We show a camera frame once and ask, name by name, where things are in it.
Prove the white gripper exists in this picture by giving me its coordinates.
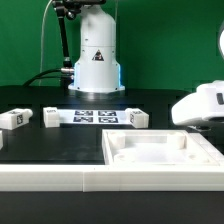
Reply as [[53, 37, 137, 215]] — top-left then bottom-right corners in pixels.
[[171, 80, 224, 126]]

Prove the white square table top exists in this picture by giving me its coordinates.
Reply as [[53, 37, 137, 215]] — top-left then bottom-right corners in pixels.
[[102, 129, 224, 166]]

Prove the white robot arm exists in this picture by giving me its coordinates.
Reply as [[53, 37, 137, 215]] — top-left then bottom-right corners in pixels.
[[68, 1, 224, 126]]

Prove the white marker base sheet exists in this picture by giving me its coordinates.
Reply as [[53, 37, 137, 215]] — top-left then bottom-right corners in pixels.
[[58, 109, 130, 125]]

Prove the white front fence wall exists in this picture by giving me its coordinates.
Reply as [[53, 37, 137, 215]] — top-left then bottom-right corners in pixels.
[[0, 165, 224, 192]]

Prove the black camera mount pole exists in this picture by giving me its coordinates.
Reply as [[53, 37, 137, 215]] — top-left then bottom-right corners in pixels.
[[52, 0, 106, 68]]

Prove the black cable bundle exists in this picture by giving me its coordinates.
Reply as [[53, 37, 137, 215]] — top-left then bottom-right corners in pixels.
[[22, 67, 75, 88]]

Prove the white thin cable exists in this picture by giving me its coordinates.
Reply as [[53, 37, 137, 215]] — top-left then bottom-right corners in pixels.
[[39, 0, 54, 86]]

